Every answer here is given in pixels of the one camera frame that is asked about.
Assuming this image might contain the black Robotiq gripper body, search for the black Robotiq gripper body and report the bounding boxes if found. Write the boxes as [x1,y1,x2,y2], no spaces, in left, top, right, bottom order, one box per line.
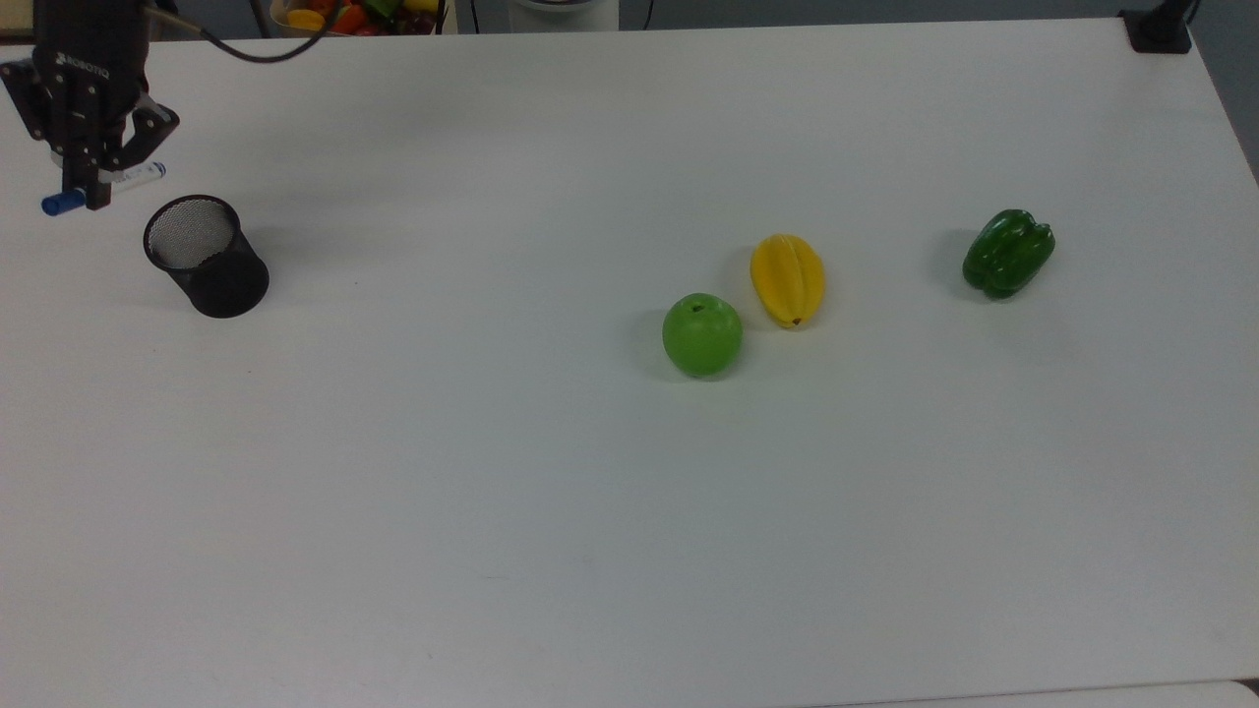
[34,0,149,163]

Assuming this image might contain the green toy bell pepper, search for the green toy bell pepper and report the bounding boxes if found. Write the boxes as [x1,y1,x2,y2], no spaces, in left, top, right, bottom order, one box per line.
[962,208,1056,300]

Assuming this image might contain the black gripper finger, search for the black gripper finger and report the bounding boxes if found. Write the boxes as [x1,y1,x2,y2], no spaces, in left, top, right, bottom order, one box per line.
[0,59,88,193]
[87,96,181,209]

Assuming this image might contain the yellow toy starfruit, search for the yellow toy starfruit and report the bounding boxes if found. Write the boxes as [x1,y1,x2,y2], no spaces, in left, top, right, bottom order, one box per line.
[749,233,826,329]

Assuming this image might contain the white marker with blue cap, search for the white marker with blue cap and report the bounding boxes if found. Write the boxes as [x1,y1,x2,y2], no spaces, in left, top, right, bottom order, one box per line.
[41,162,166,217]

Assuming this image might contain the green toy apple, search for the green toy apple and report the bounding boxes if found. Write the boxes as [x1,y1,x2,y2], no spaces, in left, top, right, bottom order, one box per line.
[661,292,745,379]

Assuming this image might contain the black clamp stand base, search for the black clamp stand base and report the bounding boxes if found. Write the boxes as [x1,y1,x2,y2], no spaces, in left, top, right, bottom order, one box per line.
[1119,0,1199,55]

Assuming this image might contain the beige bowl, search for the beige bowl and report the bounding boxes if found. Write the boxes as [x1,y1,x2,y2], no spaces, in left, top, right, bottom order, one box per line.
[269,0,449,38]

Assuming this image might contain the black mesh pen cup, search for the black mesh pen cup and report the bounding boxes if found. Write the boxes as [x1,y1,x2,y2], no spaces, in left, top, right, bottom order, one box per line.
[144,195,270,319]

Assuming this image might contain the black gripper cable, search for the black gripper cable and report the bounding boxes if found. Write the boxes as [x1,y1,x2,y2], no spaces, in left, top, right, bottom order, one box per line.
[146,0,340,65]

